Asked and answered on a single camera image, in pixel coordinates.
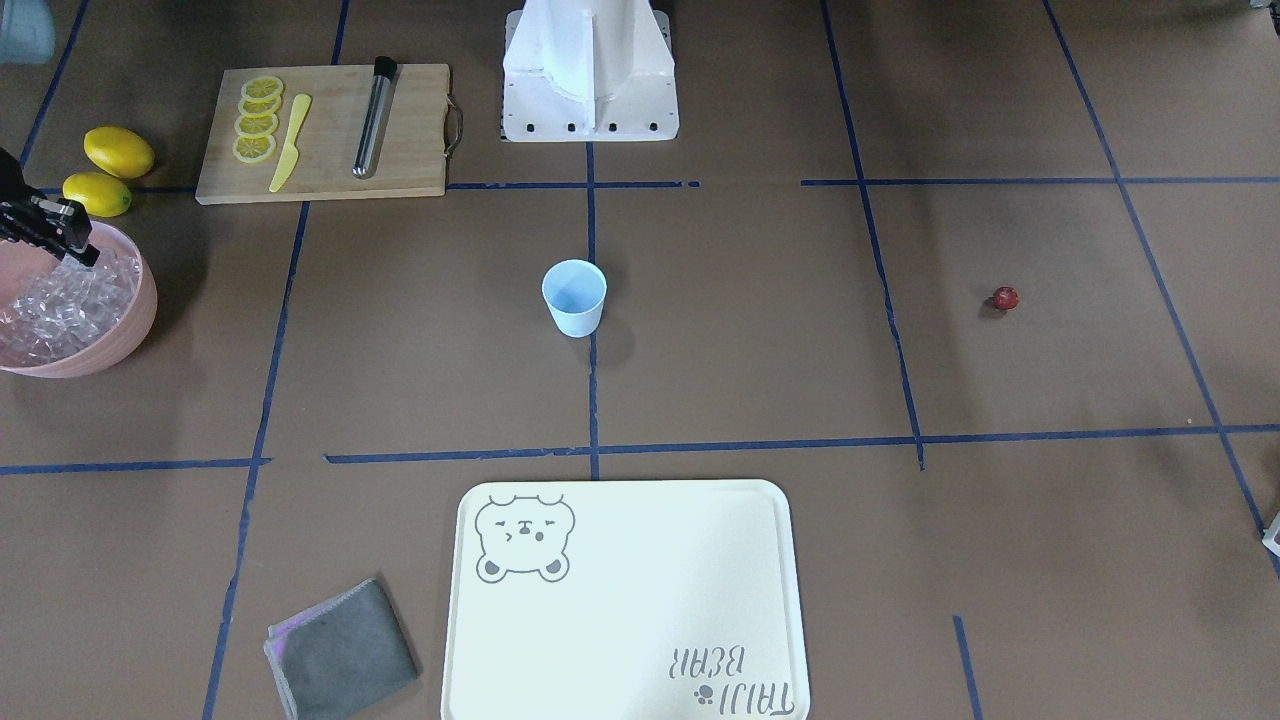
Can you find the yellow lemon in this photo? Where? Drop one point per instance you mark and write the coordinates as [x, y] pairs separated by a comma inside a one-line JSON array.
[[101, 195], [119, 152]]

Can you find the steel black handled tool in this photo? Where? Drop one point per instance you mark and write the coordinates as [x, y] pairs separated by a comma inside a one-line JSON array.
[[384, 73]]

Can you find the pink bowl of ice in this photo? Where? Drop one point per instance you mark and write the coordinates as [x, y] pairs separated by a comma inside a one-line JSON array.
[[62, 319]]

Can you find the grey folded cloth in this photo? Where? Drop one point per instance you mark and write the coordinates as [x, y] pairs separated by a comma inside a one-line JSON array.
[[341, 656]]

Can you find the light blue plastic cup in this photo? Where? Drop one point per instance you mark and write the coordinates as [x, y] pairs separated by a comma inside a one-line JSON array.
[[574, 291]]

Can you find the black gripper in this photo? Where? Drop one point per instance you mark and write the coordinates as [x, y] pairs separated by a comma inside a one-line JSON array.
[[48, 224]]

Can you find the yellow plastic knife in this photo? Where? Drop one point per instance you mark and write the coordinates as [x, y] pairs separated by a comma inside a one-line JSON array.
[[289, 152]]

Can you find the wooden cutting board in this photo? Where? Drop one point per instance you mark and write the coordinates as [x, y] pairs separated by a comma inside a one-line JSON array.
[[412, 156]]

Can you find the cream bear serving tray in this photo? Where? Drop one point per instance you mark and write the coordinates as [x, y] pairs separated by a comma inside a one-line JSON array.
[[625, 599]]

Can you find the white camera pole base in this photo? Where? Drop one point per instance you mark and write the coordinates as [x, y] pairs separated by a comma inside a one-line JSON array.
[[588, 71]]

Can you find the red strawberry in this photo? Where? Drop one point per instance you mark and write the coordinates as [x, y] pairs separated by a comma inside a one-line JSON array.
[[1004, 299]]

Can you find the lemon slice row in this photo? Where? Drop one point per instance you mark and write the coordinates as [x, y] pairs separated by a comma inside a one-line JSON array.
[[260, 99]]

